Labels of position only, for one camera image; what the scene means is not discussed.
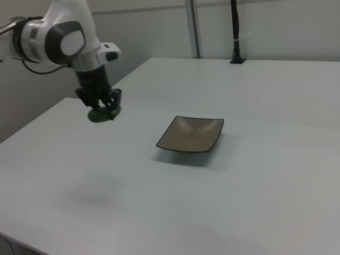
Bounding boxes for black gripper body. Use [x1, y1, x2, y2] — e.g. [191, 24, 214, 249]
[74, 65, 112, 94]

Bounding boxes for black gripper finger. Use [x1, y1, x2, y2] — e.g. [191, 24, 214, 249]
[74, 88, 101, 111]
[101, 87, 124, 121]

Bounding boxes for green cucumber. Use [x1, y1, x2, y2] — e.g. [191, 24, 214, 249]
[87, 105, 123, 124]

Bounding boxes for square brown ceramic plate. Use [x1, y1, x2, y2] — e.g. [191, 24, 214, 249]
[155, 115, 225, 154]

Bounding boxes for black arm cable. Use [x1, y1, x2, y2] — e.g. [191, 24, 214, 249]
[22, 59, 74, 75]

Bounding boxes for grey metal partition post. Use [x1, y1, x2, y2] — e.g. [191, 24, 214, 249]
[184, 0, 201, 59]

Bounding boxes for black camera pole with base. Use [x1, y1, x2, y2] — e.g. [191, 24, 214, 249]
[229, 0, 248, 65]

